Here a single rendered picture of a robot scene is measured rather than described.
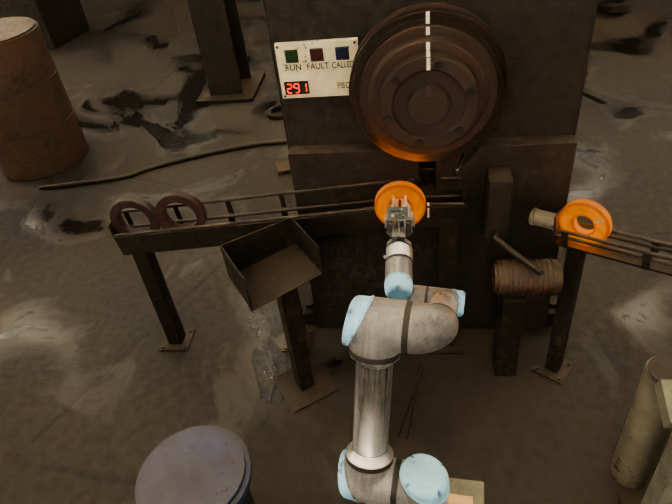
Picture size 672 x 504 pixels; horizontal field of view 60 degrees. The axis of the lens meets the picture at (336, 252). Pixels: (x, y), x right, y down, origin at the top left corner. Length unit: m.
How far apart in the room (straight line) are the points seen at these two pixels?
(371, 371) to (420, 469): 0.29
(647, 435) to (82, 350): 2.23
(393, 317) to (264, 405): 1.20
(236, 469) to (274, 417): 0.64
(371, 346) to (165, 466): 0.77
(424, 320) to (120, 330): 1.88
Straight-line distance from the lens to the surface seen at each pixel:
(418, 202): 1.80
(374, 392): 1.36
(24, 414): 2.77
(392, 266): 1.60
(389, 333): 1.26
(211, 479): 1.74
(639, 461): 2.11
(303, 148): 2.09
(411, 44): 1.73
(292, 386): 2.40
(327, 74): 1.95
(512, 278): 2.05
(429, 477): 1.49
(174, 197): 2.19
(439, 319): 1.28
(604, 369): 2.52
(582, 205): 1.95
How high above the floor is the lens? 1.87
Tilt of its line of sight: 39 degrees down
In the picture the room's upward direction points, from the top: 7 degrees counter-clockwise
